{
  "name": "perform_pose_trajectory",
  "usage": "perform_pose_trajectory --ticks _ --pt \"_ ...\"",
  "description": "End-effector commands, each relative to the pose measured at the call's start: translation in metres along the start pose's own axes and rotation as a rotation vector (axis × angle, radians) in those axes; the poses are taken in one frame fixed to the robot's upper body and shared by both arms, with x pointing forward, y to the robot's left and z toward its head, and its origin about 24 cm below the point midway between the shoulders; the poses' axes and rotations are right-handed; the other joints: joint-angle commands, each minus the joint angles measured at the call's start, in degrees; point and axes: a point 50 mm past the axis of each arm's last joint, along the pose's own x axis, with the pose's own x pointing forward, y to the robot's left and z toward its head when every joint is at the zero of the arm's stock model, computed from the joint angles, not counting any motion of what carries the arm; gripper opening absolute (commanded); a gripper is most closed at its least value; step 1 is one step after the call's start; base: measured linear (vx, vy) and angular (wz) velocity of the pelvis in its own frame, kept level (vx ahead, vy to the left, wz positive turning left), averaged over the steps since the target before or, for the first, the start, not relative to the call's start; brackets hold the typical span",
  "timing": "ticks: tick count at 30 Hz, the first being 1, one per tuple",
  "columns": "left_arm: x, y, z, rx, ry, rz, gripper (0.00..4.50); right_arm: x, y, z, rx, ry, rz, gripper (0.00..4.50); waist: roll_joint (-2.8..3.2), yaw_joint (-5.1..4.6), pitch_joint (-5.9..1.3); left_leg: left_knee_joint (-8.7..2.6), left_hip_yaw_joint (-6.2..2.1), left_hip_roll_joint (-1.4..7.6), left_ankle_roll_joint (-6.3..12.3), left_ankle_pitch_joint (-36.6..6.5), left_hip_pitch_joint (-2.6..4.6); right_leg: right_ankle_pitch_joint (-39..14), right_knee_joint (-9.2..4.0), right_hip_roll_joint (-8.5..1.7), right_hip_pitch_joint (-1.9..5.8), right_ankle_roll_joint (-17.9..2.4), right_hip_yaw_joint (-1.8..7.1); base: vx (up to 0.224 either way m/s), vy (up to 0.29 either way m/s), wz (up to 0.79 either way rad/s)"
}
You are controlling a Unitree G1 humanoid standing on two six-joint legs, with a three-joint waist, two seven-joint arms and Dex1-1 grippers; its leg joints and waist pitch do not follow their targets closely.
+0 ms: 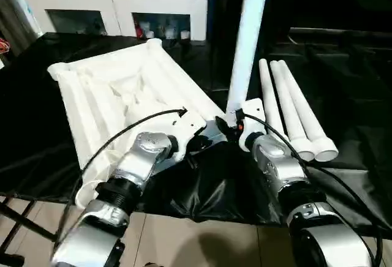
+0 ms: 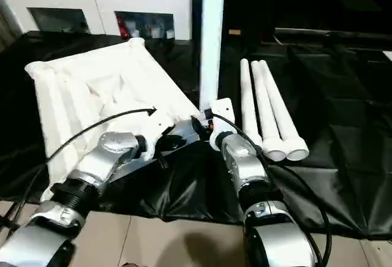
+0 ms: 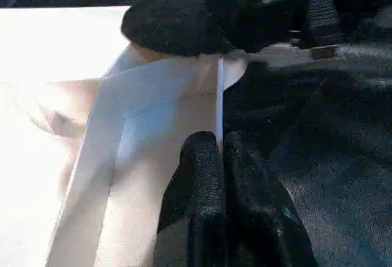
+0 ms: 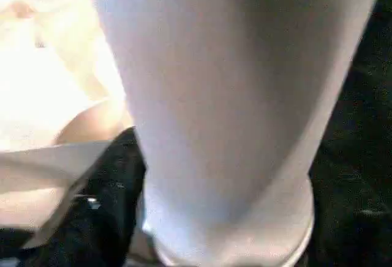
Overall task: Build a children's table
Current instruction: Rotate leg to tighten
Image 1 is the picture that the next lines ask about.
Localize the white plastic table leg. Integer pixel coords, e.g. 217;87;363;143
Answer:
258;58;291;143
277;60;339;162
225;0;271;127
269;60;316;161

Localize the white cabinet with glass doors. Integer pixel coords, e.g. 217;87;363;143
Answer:
23;0;209;42

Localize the black plastic mat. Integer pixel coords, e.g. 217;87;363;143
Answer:
0;31;392;228

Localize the grey curtain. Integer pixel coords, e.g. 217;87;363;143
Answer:
0;0;40;52

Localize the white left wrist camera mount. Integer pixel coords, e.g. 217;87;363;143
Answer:
170;110;206;162

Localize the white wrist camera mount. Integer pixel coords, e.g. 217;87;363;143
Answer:
235;97;266;152
170;110;206;162

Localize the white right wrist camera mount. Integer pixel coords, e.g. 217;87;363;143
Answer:
235;97;266;152

